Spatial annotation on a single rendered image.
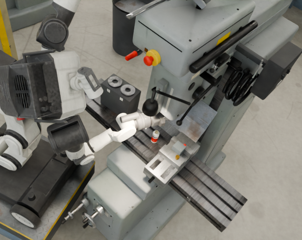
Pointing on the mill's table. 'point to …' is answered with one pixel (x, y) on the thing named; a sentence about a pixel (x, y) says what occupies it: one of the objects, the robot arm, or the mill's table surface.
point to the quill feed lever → (190, 105)
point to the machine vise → (158, 166)
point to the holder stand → (119, 95)
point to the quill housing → (173, 87)
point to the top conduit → (197, 65)
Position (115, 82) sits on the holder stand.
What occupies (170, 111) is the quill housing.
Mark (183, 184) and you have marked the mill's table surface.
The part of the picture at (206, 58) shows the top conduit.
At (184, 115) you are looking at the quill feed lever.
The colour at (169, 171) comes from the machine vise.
